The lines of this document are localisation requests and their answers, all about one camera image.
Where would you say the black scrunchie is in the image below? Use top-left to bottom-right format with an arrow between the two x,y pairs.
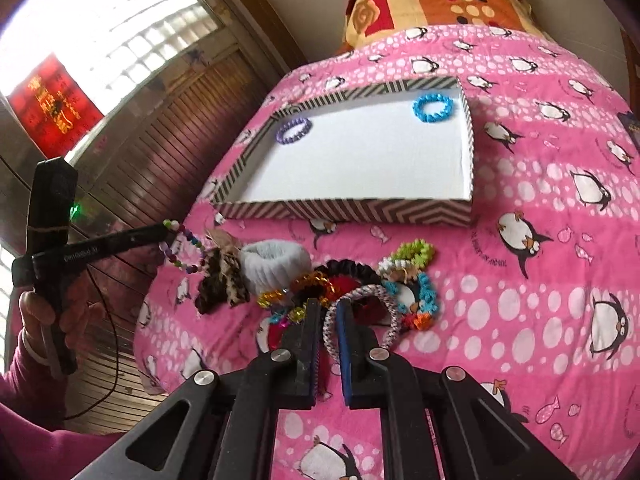
327,258 -> 383,291

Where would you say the purple bead bracelet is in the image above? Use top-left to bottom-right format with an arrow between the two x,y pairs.
275,116 -> 313,147

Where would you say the white braided hair band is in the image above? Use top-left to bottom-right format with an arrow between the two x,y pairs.
322,284 -> 402,361

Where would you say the red velvet hair bow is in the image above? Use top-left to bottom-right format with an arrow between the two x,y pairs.
320,272 -> 388,321

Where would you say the blue bead bracelet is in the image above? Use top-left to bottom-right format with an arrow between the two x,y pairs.
412,93 -> 455,123

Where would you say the multicolour bead bracelet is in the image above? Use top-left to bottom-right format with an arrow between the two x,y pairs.
159,219 -> 208,276

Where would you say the red window poster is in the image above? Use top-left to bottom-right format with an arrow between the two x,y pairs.
6,55 -> 106,158

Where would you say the green white bead bracelet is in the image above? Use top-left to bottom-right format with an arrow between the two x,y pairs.
377,241 -> 435,276

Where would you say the striped cardboard tray box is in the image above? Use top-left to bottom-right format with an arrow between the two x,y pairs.
209,76 -> 475,226

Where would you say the person's left hand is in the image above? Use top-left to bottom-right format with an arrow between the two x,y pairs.
20,291 -> 98,361

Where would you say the orange patterned folded blanket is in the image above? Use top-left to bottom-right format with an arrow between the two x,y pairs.
336,0 -> 533,53

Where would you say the white fluffy scrunchie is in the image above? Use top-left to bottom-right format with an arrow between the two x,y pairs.
238,240 -> 307,295

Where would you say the pink penguin blanket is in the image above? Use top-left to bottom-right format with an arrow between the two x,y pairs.
132,24 -> 640,480

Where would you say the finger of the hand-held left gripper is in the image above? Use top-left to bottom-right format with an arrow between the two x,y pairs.
115,222 -> 176,252

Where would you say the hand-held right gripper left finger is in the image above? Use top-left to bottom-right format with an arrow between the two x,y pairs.
75,298 -> 323,480

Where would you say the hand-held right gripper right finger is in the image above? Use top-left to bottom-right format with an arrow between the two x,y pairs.
336,298 -> 576,480

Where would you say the orange sequin bracelet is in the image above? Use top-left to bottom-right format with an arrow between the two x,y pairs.
289,271 -> 336,308

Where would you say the black cable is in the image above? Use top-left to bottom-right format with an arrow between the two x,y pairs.
62,255 -> 166,421

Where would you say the person's left forearm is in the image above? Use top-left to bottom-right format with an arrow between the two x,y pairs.
0,332 -> 128,480

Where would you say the glass block window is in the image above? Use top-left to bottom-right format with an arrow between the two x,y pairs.
0,0 -> 226,161

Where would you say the leopard print hair bow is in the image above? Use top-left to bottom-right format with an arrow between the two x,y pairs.
194,230 -> 251,315

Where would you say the multicolour sequin bracelet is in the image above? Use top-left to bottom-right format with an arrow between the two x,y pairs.
256,287 -> 307,328

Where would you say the dark patterned phone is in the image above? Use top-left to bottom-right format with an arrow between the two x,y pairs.
617,110 -> 640,148

